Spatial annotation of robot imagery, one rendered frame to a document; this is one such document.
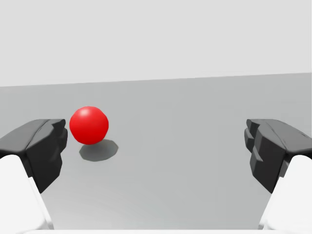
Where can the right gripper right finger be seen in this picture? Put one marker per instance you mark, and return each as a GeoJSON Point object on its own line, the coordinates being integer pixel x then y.
{"type": "Point", "coordinates": [275, 156]}

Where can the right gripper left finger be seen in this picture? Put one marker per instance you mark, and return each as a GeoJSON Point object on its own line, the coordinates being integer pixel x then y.
{"type": "Point", "coordinates": [36, 156]}

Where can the red ball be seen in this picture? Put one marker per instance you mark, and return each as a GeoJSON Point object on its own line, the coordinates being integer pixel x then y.
{"type": "Point", "coordinates": [89, 125]}

